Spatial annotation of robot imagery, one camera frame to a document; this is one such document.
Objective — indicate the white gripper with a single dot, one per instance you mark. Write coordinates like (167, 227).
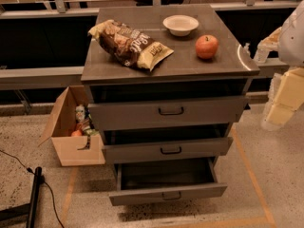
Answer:
(293, 40)

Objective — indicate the grey top drawer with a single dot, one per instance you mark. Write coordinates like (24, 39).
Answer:
(158, 114)

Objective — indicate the grey drawer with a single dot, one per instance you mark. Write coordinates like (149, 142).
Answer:
(166, 151)
(163, 181)
(158, 114)

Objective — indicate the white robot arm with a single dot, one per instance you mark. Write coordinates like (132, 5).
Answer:
(291, 39)

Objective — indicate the grey drawer cabinet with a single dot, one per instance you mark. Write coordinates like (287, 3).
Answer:
(182, 75)

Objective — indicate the grey middle drawer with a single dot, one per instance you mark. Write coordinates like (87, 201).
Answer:
(166, 151)

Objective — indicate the grey bottom drawer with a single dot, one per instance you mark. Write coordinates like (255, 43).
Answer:
(163, 181)

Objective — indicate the red apple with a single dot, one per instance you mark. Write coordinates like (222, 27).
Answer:
(206, 46)

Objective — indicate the white bowl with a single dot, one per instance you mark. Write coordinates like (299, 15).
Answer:
(180, 25)

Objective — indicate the brown chip bag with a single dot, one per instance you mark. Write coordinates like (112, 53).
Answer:
(131, 47)

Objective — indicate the white bottle in box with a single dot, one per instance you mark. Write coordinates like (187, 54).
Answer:
(80, 113)

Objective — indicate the orange fruit in box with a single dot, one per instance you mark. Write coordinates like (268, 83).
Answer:
(76, 133)

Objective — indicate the cardboard box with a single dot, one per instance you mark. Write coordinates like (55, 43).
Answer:
(71, 150)

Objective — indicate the black stand leg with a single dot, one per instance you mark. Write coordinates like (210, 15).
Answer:
(29, 209)

